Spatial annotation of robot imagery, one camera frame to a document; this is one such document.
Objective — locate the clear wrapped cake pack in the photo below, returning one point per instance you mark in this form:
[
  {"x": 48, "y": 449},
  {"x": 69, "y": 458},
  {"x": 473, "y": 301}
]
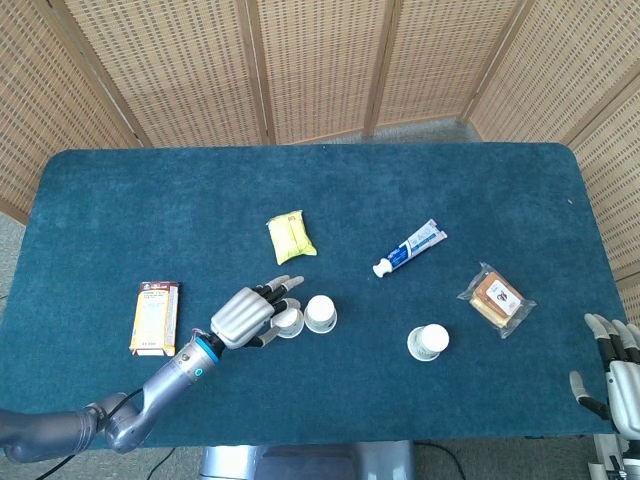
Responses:
[{"x": 495, "y": 299}]

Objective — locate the blue felt table cover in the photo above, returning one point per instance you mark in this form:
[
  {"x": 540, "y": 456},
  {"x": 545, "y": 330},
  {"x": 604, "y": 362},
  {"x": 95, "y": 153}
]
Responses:
[{"x": 200, "y": 200}]

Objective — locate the woven bamboo screen panel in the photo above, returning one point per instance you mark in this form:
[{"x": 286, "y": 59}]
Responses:
[
  {"x": 40, "y": 100},
  {"x": 175, "y": 65},
  {"x": 440, "y": 60},
  {"x": 560, "y": 65},
  {"x": 615, "y": 175},
  {"x": 320, "y": 65}
]

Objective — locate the white stand frame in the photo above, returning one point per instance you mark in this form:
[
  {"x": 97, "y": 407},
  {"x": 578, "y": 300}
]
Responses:
[{"x": 602, "y": 450}]

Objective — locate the white floral paper cup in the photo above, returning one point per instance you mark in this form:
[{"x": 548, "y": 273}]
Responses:
[
  {"x": 432, "y": 337},
  {"x": 290, "y": 324},
  {"x": 320, "y": 310}
]

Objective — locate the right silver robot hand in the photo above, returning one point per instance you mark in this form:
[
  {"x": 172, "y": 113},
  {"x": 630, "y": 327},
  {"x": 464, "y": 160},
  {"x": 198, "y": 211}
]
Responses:
[{"x": 625, "y": 390}]

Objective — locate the blue white toothpaste tube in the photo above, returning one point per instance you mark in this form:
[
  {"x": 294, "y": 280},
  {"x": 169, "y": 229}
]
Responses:
[{"x": 407, "y": 247}]

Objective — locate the orange white carton box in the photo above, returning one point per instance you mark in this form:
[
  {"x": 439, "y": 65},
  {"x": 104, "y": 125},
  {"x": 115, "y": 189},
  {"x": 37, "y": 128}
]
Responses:
[{"x": 152, "y": 320}]

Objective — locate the grey robot base body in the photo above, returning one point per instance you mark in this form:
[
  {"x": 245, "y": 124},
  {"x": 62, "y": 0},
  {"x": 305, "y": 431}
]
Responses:
[{"x": 300, "y": 462}]

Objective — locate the yellow snack packet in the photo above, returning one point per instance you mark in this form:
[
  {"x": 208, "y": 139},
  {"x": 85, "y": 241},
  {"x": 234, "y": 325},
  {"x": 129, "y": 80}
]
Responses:
[{"x": 290, "y": 239}]

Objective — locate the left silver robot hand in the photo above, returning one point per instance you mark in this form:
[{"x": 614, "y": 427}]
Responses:
[{"x": 240, "y": 317}]

